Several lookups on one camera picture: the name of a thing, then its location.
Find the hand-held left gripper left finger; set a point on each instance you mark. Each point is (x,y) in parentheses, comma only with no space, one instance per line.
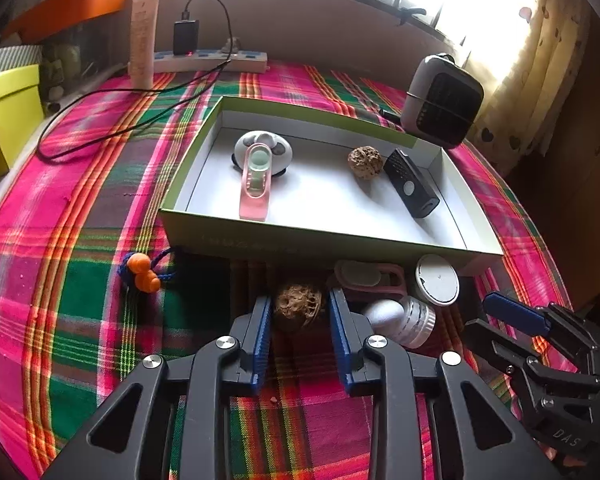
(262,340)

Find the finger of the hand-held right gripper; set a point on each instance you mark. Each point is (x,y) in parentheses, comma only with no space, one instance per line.
(515,311)
(500,347)

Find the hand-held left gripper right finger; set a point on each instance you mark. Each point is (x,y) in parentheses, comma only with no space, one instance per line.
(340,340)

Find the brown walnut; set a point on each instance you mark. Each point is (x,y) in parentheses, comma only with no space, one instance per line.
(297,305)
(365,162)

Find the pink plastic clip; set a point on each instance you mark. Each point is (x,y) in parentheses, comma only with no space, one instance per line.
(254,200)
(360,275)

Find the white ribbed jar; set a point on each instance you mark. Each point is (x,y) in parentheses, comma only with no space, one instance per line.
(415,320)

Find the green cup with white lid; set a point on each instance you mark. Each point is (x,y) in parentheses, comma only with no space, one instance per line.
(436,280)

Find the green white cardboard box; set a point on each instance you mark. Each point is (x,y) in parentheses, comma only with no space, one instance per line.
(330,195)

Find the black rectangular device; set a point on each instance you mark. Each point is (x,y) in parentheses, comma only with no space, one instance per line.
(410,185)

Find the white round animal toy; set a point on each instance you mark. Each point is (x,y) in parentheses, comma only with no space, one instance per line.
(280,152)

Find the plaid tablecloth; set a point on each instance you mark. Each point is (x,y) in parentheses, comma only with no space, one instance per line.
(105,200)

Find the grey space heater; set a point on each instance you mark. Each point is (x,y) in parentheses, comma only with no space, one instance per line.
(440,105)

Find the cream heart print curtain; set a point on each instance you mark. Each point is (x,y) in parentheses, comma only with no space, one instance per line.
(530,60)

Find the white power strip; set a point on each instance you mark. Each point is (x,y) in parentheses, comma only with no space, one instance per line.
(210,62)

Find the black charger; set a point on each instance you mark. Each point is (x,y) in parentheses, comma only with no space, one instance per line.
(186,37)

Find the black window latch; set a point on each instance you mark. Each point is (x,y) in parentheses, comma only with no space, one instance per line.
(410,16)

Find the cream tube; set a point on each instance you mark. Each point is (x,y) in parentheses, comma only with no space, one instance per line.
(144,45)

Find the yellow box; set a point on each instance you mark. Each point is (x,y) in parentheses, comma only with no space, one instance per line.
(10,120)

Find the glass tank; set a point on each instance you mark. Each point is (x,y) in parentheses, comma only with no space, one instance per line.
(80,55)

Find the green white striped box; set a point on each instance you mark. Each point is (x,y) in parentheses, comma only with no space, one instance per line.
(5,57)

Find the orange box with items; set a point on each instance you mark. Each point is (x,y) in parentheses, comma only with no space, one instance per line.
(70,7)

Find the white wall plug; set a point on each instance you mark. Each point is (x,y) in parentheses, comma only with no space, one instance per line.
(232,46)

